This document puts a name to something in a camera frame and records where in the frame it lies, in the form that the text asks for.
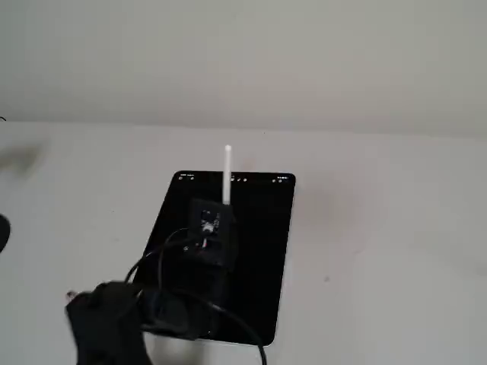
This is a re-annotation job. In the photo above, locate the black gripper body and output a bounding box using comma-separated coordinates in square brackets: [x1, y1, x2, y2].
[181, 197, 240, 273]

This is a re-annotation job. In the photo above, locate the white stylus pencil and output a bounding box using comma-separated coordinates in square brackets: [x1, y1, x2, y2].
[221, 144, 234, 206]

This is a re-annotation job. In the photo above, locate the black screen silver tablet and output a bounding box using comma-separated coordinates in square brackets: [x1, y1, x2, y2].
[141, 170, 297, 348]

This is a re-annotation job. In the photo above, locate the black round object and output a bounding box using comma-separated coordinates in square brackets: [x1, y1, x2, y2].
[0, 214, 12, 255]

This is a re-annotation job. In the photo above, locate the thick black cable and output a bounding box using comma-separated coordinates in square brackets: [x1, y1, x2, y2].
[163, 287, 269, 365]

